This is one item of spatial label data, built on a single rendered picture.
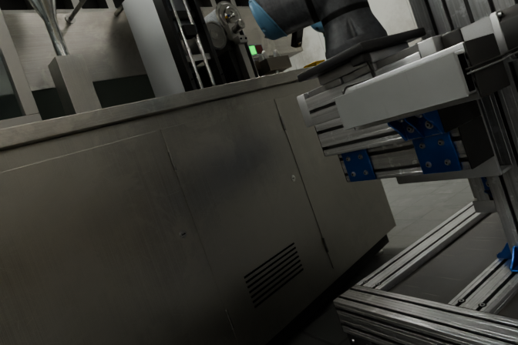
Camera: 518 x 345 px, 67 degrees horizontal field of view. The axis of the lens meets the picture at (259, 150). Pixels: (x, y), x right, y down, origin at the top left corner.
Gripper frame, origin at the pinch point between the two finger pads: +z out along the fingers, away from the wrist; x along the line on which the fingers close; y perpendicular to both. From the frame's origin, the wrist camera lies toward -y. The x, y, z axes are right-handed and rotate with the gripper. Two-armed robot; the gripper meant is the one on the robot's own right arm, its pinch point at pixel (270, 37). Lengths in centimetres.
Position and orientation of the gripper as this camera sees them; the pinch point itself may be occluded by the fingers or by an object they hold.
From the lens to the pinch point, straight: 177.0
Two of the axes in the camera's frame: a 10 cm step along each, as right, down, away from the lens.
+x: -6.8, 2.7, -6.9
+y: -3.3, -9.4, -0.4
